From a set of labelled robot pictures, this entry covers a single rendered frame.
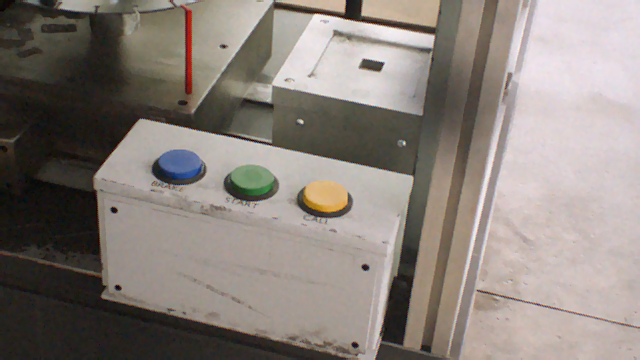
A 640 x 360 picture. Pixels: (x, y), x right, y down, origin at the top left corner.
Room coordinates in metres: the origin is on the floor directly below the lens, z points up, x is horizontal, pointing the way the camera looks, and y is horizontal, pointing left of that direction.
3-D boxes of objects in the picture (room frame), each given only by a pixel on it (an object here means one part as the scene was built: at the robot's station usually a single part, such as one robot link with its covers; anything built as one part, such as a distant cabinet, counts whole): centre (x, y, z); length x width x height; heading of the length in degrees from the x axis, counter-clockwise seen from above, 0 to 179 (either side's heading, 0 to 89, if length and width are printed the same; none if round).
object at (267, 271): (0.78, 0.06, 0.82); 0.28 x 0.11 x 0.15; 78
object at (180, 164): (0.78, 0.13, 0.90); 0.04 x 0.04 x 0.02
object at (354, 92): (1.01, -0.04, 0.82); 0.18 x 0.18 x 0.15; 78
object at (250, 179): (0.77, 0.06, 0.90); 0.04 x 0.04 x 0.02
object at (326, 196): (0.75, 0.00, 0.90); 0.04 x 0.04 x 0.02
